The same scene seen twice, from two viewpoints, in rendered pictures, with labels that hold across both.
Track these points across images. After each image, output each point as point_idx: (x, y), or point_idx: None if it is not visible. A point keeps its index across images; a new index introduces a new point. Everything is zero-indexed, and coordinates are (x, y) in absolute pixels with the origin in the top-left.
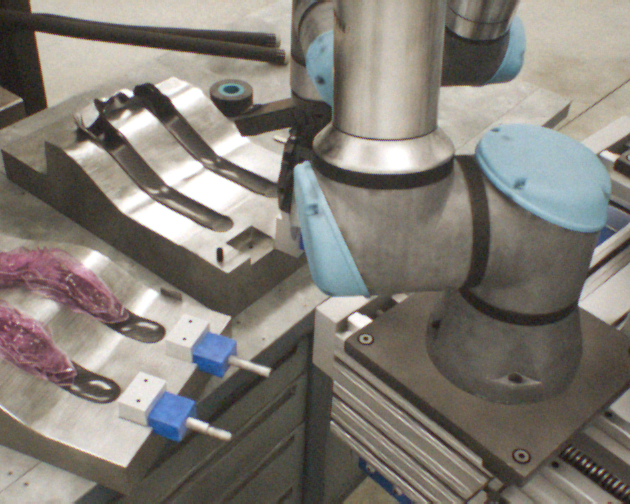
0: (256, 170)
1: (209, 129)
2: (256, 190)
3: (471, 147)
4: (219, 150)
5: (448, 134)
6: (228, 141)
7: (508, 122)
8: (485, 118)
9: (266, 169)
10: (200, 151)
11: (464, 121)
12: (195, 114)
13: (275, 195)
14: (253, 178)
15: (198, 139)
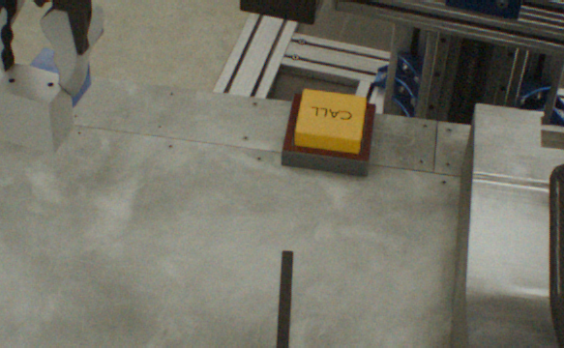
0: (540, 228)
1: (523, 326)
2: None
3: (97, 116)
4: (541, 303)
5: (74, 154)
6: (506, 303)
7: None
8: None
9: (524, 217)
10: None
11: (13, 148)
12: (528, 346)
13: None
14: (557, 226)
15: (561, 331)
